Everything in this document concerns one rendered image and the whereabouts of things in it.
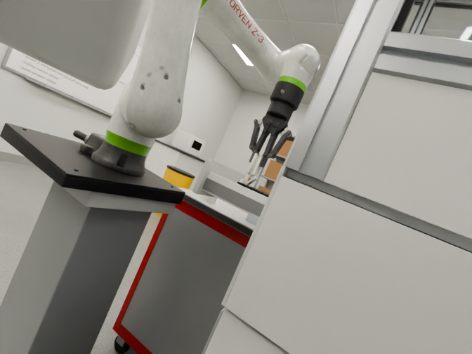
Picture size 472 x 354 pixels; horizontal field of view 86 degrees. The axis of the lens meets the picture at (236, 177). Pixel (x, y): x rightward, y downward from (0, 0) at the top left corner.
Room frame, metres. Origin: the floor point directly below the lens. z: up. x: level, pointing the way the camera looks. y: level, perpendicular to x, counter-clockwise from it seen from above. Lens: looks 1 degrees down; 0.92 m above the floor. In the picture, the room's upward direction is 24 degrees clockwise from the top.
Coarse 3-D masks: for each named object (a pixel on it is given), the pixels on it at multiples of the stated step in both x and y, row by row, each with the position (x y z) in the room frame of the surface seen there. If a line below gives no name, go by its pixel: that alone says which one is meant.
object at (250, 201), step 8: (208, 176) 0.76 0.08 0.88; (216, 176) 0.75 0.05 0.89; (208, 184) 0.75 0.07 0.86; (216, 184) 0.74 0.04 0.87; (224, 184) 0.73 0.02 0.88; (232, 184) 0.72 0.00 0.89; (208, 192) 0.75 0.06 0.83; (216, 192) 0.74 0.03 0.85; (224, 192) 0.73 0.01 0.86; (232, 192) 0.72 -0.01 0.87; (240, 192) 0.71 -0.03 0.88; (248, 192) 0.70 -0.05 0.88; (256, 192) 0.70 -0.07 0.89; (224, 200) 0.72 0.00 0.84; (232, 200) 0.71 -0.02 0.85; (240, 200) 0.70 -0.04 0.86; (248, 200) 0.69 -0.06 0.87; (256, 200) 0.69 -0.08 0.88; (264, 200) 0.68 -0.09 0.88; (240, 208) 0.70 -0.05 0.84; (248, 208) 0.69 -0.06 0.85; (256, 208) 0.68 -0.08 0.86; (256, 216) 0.68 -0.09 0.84
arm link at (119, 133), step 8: (128, 88) 0.63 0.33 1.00; (120, 96) 0.69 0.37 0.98; (120, 104) 0.64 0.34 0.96; (120, 112) 0.67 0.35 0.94; (112, 120) 0.69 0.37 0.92; (120, 120) 0.68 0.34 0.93; (112, 128) 0.68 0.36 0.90; (120, 128) 0.68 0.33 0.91; (128, 128) 0.67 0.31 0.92; (112, 136) 0.68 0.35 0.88; (120, 136) 0.68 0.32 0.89; (128, 136) 0.68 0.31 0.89; (136, 136) 0.69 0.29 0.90; (144, 136) 0.70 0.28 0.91; (112, 144) 0.68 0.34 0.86; (120, 144) 0.68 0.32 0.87; (128, 144) 0.68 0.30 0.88; (136, 144) 0.69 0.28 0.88; (144, 144) 0.71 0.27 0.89; (152, 144) 0.75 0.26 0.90; (136, 152) 0.71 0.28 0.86; (144, 152) 0.73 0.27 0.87
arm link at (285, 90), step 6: (276, 84) 0.79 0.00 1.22; (282, 84) 0.76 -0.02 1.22; (288, 84) 0.75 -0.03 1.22; (294, 84) 0.75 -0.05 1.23; (276, 90) 0.77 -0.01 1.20; (282, 90) 0.75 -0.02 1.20; (288, 90) 0.75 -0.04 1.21; (294, 90) 0.75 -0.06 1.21; (300, 90) 0.76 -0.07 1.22; (270, 96) 0.79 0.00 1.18; (276, 96) 0.76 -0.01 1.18; (282, 96) 0.75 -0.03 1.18; (288, 96) 0.75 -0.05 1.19; (294, 96) 0.76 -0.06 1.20; (300, 96) 0.77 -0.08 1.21; (282, 102) 0.77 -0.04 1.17; (288, 102) 0.76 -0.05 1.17; (294, 102) 0.76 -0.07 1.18; (300, 102) 0.79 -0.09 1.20; (294, 108) 0.78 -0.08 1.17
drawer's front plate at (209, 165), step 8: (208, 160) 0.75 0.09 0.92; (208, 168) 0.75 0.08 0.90; (216, 168) 0.79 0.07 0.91; (224, 168) 0.83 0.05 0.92; (200, 176) 0.75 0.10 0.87; (224, 176) 0.85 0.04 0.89; (232, 176) 0.91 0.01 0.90; (240, 176) 0.96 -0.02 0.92; (200, 184) 0.74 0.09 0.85; (200, 192) 0.76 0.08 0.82
